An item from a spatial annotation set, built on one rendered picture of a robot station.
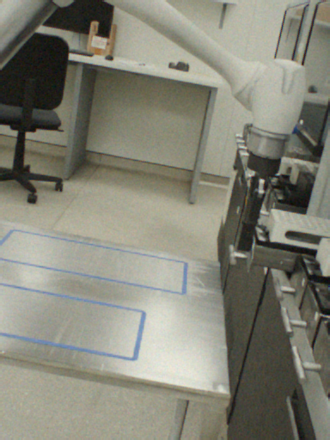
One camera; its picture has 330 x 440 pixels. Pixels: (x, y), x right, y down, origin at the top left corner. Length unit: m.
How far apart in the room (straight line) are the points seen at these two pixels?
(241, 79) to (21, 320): 0.84
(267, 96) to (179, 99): 3.58
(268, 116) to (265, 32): 3.56
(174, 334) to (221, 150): 4.11
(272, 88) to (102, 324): 0.67
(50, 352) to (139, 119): 4.20
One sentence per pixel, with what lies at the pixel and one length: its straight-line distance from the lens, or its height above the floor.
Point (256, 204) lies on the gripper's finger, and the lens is 1.36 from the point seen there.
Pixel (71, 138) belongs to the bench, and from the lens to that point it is 4.36.
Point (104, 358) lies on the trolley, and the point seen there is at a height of 0.82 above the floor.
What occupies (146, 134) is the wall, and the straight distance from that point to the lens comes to 4.94.
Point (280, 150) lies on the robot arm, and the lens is 1.34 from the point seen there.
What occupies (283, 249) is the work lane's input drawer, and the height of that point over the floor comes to 0.80.
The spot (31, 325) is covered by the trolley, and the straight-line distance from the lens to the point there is 0.86.
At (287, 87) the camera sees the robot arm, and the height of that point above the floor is 1.16.
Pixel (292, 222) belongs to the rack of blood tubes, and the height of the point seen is 0.86.
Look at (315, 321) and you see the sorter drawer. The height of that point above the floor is 0.78.
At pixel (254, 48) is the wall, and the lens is 4.86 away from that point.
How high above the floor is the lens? 1.25
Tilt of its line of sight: 19 degrees down
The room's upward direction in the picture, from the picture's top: 11 degrees clockwise
